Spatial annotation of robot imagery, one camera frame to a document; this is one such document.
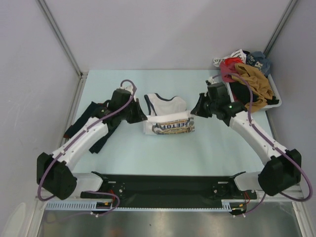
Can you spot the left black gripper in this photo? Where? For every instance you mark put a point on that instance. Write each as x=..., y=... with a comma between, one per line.
x=139, y=116

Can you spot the white slotted cable duct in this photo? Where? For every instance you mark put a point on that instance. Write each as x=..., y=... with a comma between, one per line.
x=104, y=206

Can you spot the tan brown garment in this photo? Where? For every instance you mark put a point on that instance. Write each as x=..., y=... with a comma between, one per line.
x=257, y=84

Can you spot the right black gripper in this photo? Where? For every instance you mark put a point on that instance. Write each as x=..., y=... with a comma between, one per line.
x=198, y=110

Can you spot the black garment in basket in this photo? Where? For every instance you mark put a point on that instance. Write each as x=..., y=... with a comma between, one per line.
x=242, y=94

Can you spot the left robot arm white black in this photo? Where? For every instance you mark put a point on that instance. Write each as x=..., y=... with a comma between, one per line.
x=55, y=170

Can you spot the white printed garment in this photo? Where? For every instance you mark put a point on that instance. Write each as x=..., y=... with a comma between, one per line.
x=236, y=54

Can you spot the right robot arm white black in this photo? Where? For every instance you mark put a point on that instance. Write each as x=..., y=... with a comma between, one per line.
x=281, y=165

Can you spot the red pink garment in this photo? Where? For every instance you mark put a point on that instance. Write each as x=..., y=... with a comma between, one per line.
x=227, y=67

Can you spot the left aluminium frame post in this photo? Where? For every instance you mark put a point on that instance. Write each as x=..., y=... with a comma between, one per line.
x=59, y=35

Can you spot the white plastic laundry basket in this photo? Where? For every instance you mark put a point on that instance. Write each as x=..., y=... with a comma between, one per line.
x=273, y=89

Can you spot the aluminium frame post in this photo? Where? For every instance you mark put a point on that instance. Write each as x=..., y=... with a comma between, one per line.
x=289, y=10
x=59, y=35

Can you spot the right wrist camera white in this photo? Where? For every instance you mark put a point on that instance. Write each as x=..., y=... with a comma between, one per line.
x=210, y=81

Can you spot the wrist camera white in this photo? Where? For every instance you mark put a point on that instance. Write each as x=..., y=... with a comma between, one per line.
x=128, y=88
x=210, y=81

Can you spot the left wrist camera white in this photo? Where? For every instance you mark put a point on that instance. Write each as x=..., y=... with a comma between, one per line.
x=128, y=88

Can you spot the blue denim printed garment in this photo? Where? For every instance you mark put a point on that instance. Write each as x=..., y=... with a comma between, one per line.
x=258, y=60

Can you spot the right aluminium frame post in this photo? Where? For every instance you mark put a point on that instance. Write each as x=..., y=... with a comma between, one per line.
x=289, y=10

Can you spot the white tank top navy trim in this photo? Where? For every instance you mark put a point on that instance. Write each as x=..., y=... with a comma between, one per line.
x=167, y=116

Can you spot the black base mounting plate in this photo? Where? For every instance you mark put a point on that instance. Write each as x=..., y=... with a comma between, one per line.
x=174, y=191

